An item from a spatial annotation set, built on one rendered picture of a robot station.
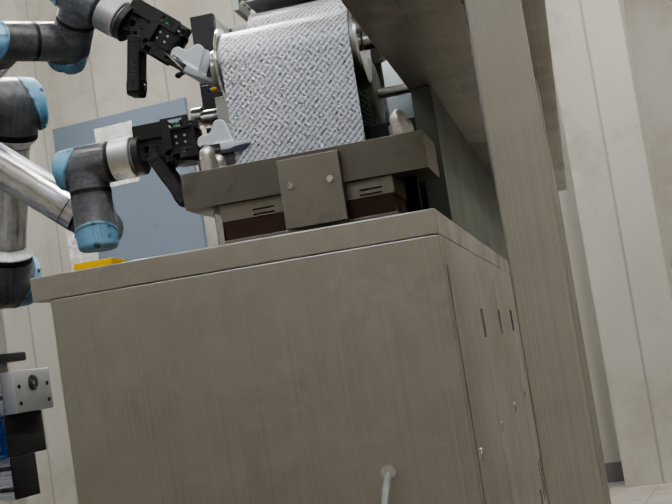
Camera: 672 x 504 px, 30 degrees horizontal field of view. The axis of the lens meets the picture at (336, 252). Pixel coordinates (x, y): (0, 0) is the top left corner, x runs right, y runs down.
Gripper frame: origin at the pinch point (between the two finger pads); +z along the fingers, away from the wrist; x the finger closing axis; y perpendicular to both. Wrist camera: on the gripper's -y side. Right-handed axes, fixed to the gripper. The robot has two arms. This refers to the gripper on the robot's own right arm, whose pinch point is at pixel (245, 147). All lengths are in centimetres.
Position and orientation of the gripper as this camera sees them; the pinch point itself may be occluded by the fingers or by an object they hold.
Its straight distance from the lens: 221.0
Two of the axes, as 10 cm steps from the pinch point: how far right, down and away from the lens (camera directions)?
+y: -1.5, -9.8, 0.8
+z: 9.7, -1.7, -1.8
